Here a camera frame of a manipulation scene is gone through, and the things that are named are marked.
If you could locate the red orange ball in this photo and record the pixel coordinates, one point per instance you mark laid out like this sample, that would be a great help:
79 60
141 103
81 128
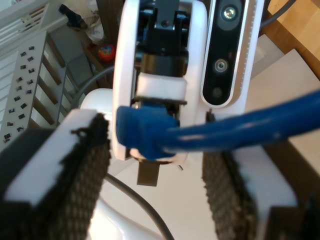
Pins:
106 53

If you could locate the gripper camera bar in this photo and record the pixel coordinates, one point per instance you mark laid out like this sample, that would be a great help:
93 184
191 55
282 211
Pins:
225 50

